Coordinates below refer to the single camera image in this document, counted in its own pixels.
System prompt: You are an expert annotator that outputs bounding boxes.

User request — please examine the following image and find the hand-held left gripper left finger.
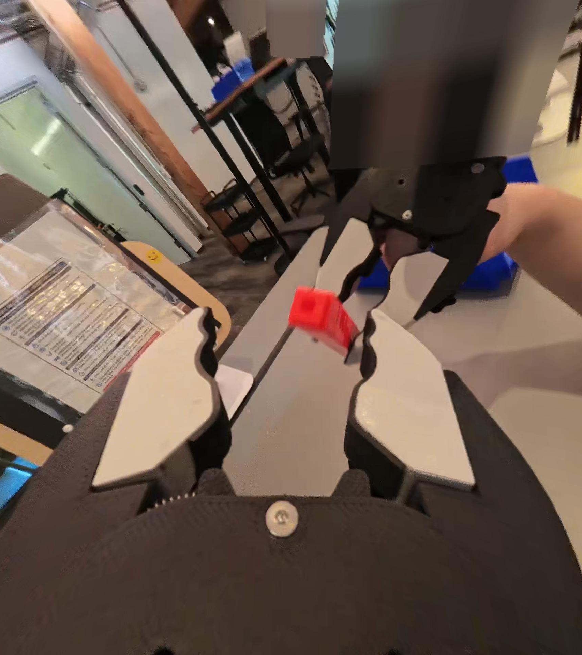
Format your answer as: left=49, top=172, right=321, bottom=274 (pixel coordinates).
left=90, top=307, right=231, bottom=491

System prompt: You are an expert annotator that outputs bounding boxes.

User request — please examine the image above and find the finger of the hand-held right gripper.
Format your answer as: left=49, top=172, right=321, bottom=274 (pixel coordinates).
left=377, top=253, right=450, bottom=331
left=315, top=217, right=383, bottom=308

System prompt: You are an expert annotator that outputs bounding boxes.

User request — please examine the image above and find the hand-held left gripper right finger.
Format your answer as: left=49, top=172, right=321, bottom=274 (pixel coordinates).
left=344, top=308, right=477, bottom=499

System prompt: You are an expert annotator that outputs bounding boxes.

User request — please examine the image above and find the red linking cubes block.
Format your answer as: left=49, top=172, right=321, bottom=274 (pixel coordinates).
left=288, top=287, right=359, bottom=357

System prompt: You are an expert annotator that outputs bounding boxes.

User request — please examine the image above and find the person's right forearm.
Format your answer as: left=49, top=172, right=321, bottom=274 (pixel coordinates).
left=482, top=183, right=582, bottom=355

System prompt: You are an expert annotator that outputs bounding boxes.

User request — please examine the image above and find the grey desk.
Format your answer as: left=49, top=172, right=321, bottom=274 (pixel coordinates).
left=217, top=225, right=582, bottom=655

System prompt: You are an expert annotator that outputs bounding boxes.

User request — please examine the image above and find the blue plastic bin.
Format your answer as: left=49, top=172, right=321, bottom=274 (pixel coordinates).
left=502, top=156, right=538, bottom=186
left=358, top=251, right=520, bottom=299
left=211, top=59, right=257, bottom=103

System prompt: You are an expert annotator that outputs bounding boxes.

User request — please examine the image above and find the black rolling cart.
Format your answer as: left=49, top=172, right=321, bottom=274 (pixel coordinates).
left=201, top=179, right=292, bottom=266

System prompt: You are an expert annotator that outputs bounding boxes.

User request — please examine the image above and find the black office chair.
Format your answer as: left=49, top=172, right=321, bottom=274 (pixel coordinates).
left=269, top=135, right=331, bottom=216

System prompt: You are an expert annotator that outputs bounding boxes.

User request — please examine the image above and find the round-cornered wooden board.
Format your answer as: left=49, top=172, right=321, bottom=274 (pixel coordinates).
left=0, top=241, right=231, bottom=467

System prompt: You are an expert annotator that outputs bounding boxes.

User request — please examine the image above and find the printed instruction label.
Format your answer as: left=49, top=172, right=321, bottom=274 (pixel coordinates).
left=0, top=258, right=163, bottom=394

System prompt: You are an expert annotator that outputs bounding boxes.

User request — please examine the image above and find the brown-topped black-framed table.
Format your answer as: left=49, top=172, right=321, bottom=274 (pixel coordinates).
left=191, top=57, right=332, bottom=221

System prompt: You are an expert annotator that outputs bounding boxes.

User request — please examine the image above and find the black metal stand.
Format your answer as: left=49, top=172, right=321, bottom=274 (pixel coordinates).
left=566, top=0, right=582, bottom=144

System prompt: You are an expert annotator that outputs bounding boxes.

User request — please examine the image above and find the white laminated sheet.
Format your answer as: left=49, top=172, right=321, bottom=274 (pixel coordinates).
left=0, top=200, right=192, bottom=412

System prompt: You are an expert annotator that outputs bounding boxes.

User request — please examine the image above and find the white framed glass door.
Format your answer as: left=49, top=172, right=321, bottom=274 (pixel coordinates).
left=0, top=77, right=205, bottom=267

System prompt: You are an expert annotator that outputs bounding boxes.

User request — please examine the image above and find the black floor stand pole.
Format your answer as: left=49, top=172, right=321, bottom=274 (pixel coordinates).
left=116, top=0, right=294, bottom=259

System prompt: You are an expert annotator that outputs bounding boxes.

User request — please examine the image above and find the wooden post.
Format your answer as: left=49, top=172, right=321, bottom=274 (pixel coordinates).
left=27, top=0, right=220, bottom=216

